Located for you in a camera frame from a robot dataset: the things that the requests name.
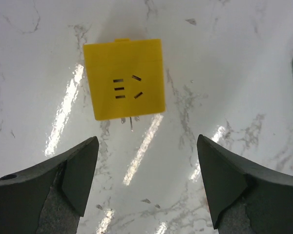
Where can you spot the yellow cube socket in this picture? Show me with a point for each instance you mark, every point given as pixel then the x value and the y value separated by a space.
pixel 125 78

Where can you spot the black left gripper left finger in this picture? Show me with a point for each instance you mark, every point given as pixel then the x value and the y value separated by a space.
pixel 49 197

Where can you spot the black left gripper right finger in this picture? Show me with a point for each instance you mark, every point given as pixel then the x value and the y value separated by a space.
pixel 243 196

